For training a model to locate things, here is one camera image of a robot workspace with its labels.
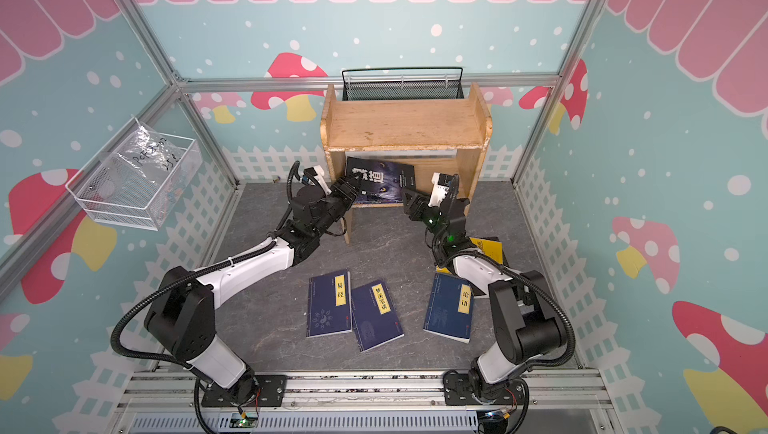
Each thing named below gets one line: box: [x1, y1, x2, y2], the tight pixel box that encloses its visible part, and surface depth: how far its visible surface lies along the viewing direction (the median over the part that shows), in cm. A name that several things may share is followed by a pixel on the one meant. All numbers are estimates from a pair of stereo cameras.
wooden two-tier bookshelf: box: [320, 82, 493, 245], surface depth 76 cm
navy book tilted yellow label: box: [351, 280, 405, 353], surface depth 87 cm
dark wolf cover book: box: [346, 156, 416, 204], surface depth 88 cm
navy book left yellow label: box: [306, 270, 353, 338], surface depth 89 cm
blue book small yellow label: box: [423, 272, 474, 344], surface depth 89 cm
